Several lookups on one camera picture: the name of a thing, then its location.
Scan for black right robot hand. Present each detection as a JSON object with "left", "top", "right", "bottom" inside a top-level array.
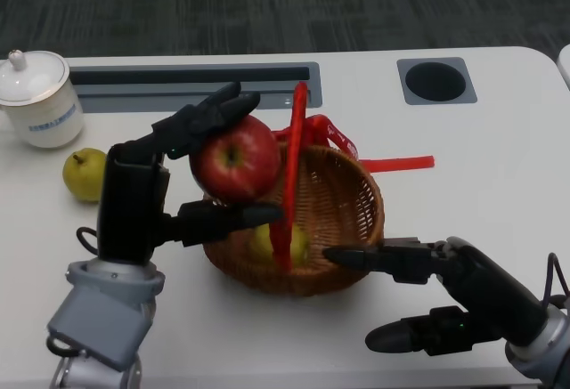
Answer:
[{"left": 322, "top": 236, "right": 548, "bottom": 358}]

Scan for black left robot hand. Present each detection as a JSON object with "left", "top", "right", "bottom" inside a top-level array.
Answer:
[{"left": 96, "top": 80, "right": 285, "bottom": 266}]

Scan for red apple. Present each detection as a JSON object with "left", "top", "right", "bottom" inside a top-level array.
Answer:
[{"left": 190, "top": 114, "right": 282, "bottom": 206}]

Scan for red printed ribbon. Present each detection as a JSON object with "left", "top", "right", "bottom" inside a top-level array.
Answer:
[{"left": 271, "top": 114, "right": 436, "bottom": 174}]

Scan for small yellow-green pear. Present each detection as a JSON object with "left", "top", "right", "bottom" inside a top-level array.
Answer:
[{"left": 248, "top": 223, "right": 310, "bottom": 270}]

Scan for wicker basket with red handle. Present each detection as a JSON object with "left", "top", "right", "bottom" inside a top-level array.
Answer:
[{"left": 202, "top": 81, "right": 386, "bottom": 298}]

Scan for large yellow-green pear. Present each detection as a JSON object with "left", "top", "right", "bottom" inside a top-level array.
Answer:
[{"left": 61, "top": 147, "right": 109, "bottom": 204}]

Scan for white ceramic mug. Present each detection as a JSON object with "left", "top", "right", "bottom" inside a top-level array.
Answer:
[{"left": 0, "top": 68, "right": 85, "bottom": 150}]

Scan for white mug lid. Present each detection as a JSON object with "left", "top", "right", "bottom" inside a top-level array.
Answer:
[{"left": 0, "top": 50, "right": 71, "bottom": 108}]

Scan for gray round table grommet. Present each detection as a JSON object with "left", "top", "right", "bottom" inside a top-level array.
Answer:
[{"left": 395, "top": 57, "right": 478, "bottom": 106}]

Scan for white neighbouring table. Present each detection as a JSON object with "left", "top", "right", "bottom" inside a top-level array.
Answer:
[{"left": 555, "top": 44, "right": 570, "bottom": 92}]

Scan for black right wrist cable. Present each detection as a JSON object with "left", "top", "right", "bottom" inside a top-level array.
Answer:
[{"left": 541, "top": 252, "right": 570, "bottom": 306}]

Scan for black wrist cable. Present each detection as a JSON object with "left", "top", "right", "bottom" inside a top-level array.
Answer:
[
  {"left": 541, "top": 252, "right": 570, "bottom": 306},
  {"left": 47, "top": 227, "right": 102, "bottom": 359}
]

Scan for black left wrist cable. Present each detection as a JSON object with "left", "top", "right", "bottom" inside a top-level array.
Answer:
[{"left": 47, "top": 227, "right": 102, "bottom": 359}]

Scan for gray left wrist camera mount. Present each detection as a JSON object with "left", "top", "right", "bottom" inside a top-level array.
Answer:
[{"left": 46, "top": 272, "right": 155, "bottom": 371}]

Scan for gray table cable slot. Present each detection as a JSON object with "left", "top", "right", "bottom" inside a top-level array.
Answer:
[{"left": 67, "top": 61, "right": 322, "bottom": 116}]

